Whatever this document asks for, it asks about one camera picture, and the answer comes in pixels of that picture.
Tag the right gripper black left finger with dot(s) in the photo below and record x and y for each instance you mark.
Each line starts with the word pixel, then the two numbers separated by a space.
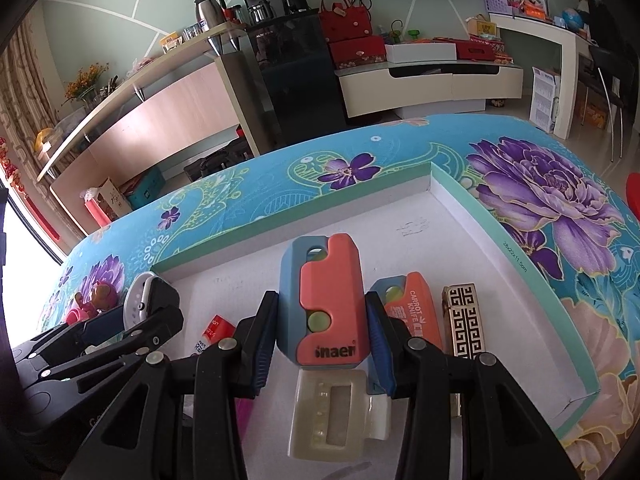
pixel 177 419

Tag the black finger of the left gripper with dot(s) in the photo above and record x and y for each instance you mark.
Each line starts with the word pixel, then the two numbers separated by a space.
pixel 113 352
pixel 63 343

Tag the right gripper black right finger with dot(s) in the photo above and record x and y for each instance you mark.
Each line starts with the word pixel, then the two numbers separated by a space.
pixel 466 413

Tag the red white glue bottle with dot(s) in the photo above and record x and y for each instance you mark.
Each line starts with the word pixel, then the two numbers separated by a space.
pixel 218 328

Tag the brown pink puppy figurine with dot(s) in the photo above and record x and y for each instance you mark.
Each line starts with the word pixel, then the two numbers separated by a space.
pixel 102 297

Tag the gold black patterned lighter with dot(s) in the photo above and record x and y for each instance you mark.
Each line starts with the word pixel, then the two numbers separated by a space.
pixel 464 333

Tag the orange blue naer toy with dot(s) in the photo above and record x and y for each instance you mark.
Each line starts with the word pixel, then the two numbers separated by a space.
pixel 322 316

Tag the cream hair claw clip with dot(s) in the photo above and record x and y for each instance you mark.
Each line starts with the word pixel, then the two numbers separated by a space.
pixel 334 415

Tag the orange carrot knife toy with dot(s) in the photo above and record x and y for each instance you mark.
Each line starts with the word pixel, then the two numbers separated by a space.
pixel 408 298

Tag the pink kids smartwatch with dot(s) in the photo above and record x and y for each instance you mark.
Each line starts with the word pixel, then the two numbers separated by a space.
pixel 78 314

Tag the magenta lighter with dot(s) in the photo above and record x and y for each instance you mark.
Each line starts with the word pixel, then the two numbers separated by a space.
pixel 243 409

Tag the teal storage crate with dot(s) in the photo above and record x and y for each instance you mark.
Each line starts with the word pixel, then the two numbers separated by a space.
pixel 143 188

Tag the red gift bag on floor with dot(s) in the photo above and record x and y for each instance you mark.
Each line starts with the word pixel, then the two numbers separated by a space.
pixel 105 203

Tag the black bag on floor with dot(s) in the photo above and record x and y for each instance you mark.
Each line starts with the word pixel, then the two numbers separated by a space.
pixel 233 153

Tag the wooden shelf desk unit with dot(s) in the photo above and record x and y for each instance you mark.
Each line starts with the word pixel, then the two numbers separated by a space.
pixel 202 88

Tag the teal shallow cardboard tray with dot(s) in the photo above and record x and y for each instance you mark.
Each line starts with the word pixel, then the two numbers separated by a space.
pixel 417 221

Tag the floral blue tablecloth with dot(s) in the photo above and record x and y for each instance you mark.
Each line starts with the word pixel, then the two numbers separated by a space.
pixel 578 233

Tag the yellow flower bouquet vase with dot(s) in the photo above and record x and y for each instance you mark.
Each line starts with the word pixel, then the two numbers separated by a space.
pixel 85 88

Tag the red plastic stool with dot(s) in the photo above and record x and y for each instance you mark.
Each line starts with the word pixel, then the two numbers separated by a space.
pixel 633 193

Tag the black water dispenser cabinet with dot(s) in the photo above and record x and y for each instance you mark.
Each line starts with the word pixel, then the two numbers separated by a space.
pixel 297 68

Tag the steel thermos jug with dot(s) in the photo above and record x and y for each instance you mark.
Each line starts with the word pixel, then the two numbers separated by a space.
pixel 210 13

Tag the red gift box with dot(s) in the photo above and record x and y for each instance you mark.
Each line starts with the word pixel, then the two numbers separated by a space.
pixel 357 52

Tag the white tv stand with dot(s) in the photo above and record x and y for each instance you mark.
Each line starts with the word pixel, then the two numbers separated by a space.
pixel 381 87

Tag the red handbag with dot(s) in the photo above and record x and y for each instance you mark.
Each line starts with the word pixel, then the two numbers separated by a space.
pixel 344 21

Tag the white flat box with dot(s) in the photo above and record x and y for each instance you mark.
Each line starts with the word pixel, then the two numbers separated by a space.
pixel 420 52

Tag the black metal chair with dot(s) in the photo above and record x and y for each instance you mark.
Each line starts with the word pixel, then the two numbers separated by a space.
pixel 610 76

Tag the white side desk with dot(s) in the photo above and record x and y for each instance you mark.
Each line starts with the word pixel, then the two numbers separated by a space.
pixel 549 46

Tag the blue globe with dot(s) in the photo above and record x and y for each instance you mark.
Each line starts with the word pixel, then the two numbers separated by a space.
pixel 572 19

